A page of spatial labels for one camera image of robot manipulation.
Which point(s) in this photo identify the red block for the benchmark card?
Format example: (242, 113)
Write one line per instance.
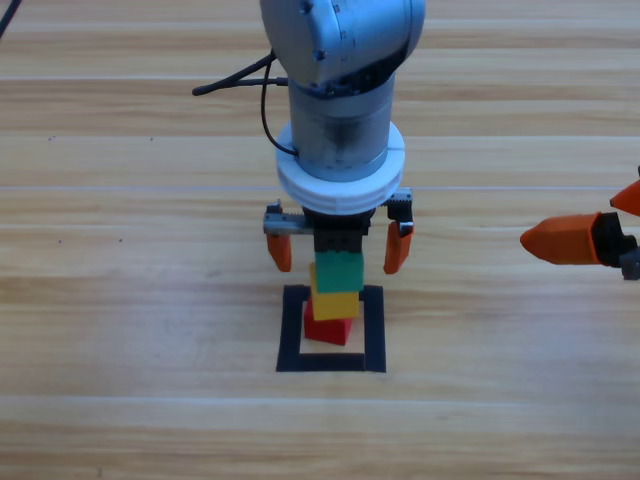
(325, 331)

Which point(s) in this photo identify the yellow block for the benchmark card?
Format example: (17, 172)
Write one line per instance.
(335, 305)

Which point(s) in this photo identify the green block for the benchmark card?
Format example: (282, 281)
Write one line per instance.
(340, 272)

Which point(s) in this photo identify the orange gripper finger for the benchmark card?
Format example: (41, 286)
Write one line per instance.
(281, 252)
(560, 240)
(397, 247)
(630, 200)

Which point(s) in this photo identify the black tape square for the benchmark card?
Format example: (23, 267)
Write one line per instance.
(290, 340)

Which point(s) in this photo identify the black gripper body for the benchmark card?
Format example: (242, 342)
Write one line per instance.
(612, 245)
(337, 240)

